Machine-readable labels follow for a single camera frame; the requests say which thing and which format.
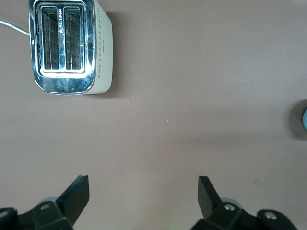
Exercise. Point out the beige and chrome toaster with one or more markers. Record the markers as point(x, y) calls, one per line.
point(103, 48)

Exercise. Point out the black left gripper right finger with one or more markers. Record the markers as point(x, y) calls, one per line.
point(216, 210)

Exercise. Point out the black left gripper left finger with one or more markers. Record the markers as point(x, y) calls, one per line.
point(72, 201)

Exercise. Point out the brown table cover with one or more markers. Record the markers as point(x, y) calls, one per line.
point(180, 83)

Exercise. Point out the blue bowl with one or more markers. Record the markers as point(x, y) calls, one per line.
point(305, 119)

